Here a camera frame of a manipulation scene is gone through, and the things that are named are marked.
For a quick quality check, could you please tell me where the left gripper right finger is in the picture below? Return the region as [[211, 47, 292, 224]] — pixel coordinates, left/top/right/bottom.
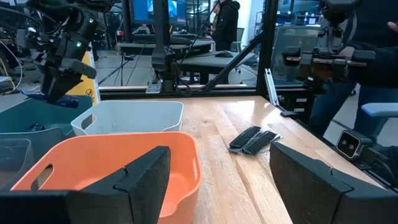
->
[[269, 142, 398, 224]]

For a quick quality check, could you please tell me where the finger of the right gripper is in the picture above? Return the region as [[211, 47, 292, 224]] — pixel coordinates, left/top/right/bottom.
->
[[42, 65, 83, 105]]

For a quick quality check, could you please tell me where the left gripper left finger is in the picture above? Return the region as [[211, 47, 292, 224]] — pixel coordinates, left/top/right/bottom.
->
[[0, 145, 172, 224]]

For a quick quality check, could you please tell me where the dark blue travel tube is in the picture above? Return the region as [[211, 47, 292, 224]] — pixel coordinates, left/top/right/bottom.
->
[[26, 123, 47, 133]]

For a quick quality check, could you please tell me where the teal plastic bin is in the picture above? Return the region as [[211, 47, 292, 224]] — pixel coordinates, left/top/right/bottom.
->
[[0, 95, 94, 162]]

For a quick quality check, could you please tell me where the white plastic bin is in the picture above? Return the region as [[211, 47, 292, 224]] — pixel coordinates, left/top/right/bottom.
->
[[70, 100, 185, 137]]

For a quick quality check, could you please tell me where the computer monitor blue screen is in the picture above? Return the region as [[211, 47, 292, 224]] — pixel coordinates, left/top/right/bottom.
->
[[129, 0, 187, 27]]

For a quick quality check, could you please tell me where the orange plastic bin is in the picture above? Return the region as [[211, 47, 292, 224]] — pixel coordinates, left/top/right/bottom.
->
[[11, 131, 203, 224]]

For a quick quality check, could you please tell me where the grey translucent plastic bin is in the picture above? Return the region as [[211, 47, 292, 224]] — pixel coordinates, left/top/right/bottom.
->
[[0, 138, 34, 191]]

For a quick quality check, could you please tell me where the light blue chair armrest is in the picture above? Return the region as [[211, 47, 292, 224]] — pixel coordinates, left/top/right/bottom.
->
[[360, 102, 398, 144]]

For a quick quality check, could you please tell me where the silver aluminium extrusion bar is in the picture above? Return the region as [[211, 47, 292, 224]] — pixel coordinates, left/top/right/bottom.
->
[[264, 68, 280, 106]]

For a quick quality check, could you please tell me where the person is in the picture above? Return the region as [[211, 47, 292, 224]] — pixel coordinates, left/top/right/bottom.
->
[[205, 0, 241, 52], [307, 0, 398, 147]]

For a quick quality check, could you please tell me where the dark office desk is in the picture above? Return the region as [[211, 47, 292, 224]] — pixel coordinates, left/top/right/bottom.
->
[[178, 51, 256, 85]]

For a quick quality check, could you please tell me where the grey mesh chair back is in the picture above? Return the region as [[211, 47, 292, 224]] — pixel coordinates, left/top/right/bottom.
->
[[272, 24, 321, 86]]

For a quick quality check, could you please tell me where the black depth camera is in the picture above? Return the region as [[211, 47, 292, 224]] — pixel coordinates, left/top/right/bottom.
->
[[335, 129, 374, 160]]

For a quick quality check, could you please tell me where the black camera cable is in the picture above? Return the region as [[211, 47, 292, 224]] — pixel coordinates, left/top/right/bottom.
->
[[363, 146, 398, 187]]

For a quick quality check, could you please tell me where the black aluminium table frame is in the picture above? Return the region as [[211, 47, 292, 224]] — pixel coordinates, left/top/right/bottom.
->
[[98, 0, 398, 189]]

